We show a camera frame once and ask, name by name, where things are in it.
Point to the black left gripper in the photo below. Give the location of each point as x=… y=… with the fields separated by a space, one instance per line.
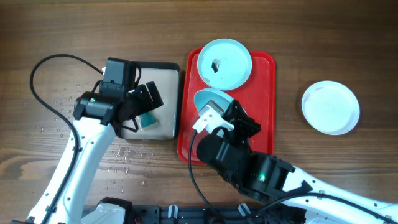
x=147 y=103

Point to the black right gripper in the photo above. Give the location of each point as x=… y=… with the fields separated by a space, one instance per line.
x=235 y=114

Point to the teal sponge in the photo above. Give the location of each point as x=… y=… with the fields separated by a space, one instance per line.
x=148 y=121

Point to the light blue plate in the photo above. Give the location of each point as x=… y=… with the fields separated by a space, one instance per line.
x=224 y=64
x=218 y=100

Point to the white round plate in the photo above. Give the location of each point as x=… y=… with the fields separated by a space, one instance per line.
x=330 y=107

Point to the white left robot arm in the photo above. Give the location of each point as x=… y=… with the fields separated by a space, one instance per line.
x=99 y=117

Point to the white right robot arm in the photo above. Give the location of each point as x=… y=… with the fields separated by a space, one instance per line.
x=272 y=181

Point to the black rectangular water tray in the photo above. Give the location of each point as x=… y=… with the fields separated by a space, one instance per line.
x=167 y=79

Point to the red plastic tray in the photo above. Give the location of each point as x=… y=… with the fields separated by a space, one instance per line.
x=256 y=96

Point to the light blue plate top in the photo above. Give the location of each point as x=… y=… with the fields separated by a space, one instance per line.
x=224 y=64

